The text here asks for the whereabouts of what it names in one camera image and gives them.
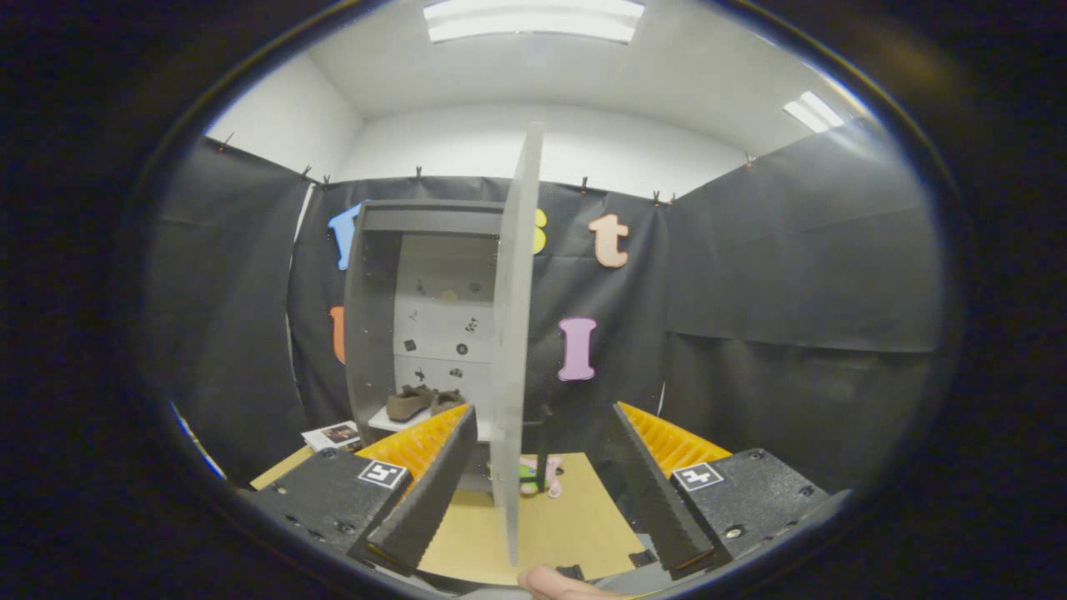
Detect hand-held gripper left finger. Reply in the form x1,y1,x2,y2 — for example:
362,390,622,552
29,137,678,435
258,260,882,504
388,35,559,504
250,404,478,578

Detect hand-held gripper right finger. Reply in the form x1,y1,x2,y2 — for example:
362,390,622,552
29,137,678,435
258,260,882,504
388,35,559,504
594,402,851,582

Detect grey shoe cabinet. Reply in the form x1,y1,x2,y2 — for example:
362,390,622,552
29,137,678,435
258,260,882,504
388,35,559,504
343,198,505,493

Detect pink and green toy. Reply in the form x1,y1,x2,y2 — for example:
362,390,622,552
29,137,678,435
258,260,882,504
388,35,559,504
518,454,564,499

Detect black upright bar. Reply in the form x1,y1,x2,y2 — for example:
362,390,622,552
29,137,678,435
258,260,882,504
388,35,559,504
536,405,553,494

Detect black backdrop cloth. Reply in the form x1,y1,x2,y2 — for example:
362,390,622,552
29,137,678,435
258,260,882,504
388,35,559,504
146,117,947,493

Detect ceiling light panel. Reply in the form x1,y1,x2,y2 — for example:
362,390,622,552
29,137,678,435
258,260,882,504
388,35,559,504
784,92,844,133
423,0,645,44

